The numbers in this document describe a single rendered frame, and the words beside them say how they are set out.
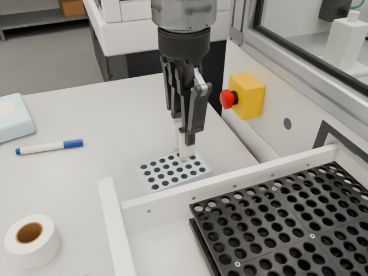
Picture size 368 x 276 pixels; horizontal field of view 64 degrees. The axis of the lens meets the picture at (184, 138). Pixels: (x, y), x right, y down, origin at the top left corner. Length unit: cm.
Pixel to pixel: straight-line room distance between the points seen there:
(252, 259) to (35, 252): 31
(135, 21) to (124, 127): 39
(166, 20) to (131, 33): 60
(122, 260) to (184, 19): 28
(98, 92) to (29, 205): 41
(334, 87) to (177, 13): 24
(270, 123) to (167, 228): 30
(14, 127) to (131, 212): 44
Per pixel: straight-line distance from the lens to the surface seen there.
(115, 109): 81
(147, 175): 57
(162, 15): 41
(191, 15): 40
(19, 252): 50
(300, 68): 51
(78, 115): 81
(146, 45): 102
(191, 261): 40
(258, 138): 66
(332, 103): 47
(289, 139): 57
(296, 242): 36
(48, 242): 50
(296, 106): 54
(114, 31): 98
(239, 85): 60
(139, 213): 39
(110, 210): 34
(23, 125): 76
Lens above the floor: 119
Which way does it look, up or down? 38 degrees down
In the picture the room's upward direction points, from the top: straight up
